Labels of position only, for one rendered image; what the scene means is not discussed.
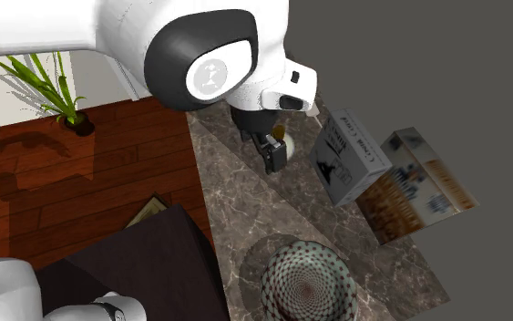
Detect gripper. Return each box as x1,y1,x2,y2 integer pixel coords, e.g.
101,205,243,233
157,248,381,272
230,105,289,176

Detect grey printed box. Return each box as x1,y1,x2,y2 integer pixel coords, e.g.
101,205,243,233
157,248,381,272
307,108,394,208

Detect pale green dotted vase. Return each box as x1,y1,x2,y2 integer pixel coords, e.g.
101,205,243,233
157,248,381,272
260,240,359,321

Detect brown and white printed box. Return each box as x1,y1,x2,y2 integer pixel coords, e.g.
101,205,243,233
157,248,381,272
354,126,480,246

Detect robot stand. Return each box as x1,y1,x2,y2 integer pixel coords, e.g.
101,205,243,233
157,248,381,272
35,203,231,321

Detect green potted plant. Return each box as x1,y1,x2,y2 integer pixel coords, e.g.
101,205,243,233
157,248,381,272
0,51,97,138

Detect tan flat panel dark frame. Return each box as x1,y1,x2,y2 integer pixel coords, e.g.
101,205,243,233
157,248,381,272
124,192,172,230

